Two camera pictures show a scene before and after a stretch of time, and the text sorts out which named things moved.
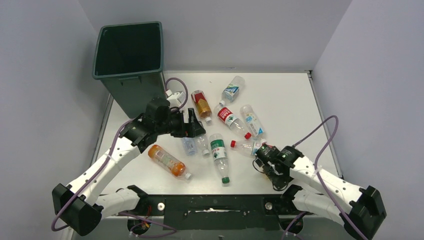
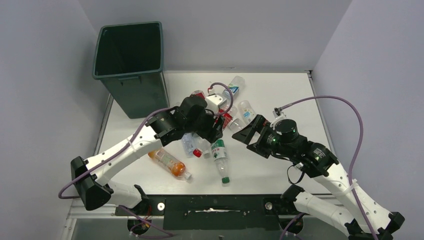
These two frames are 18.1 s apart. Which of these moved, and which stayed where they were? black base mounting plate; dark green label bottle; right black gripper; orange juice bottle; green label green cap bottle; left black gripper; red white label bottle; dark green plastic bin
Moved: left black gripper; right black gripper; red white label bottle
Stayed: dark green plastic bin; orange juice bottle; green label green cap bottle; black base mounting plate; dark green label bottle
